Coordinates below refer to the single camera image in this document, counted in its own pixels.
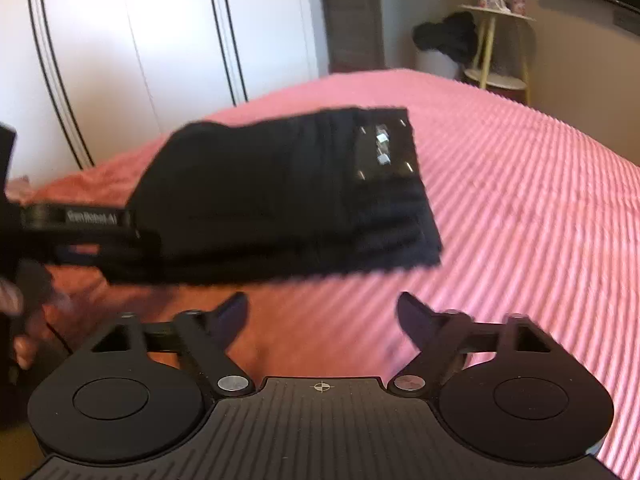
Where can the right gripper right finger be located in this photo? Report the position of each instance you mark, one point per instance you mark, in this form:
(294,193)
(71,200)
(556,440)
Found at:
(439,337)

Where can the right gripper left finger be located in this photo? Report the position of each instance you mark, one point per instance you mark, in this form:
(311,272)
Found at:
(205,337)

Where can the black pants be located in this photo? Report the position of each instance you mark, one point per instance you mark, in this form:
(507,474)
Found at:
(331,192)

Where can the pink ribbed bedspread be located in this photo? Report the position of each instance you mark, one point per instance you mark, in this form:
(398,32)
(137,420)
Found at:
(536,218)

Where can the white wardrobe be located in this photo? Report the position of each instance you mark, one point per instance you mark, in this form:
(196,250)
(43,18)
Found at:
(85,80)

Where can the white round side table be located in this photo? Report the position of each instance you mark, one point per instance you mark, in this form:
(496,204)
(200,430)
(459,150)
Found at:
(501,63)

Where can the white pouf seat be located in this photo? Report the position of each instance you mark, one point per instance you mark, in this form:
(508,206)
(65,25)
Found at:
(439,64)

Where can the black clothes pile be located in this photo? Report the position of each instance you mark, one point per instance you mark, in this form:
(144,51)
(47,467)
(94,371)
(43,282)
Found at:
(455,36)

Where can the small pink cup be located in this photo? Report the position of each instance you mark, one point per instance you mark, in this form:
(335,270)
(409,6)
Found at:
(518,7)

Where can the dark wooden door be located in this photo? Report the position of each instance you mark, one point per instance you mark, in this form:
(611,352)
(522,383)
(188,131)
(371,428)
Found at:
(354,35)

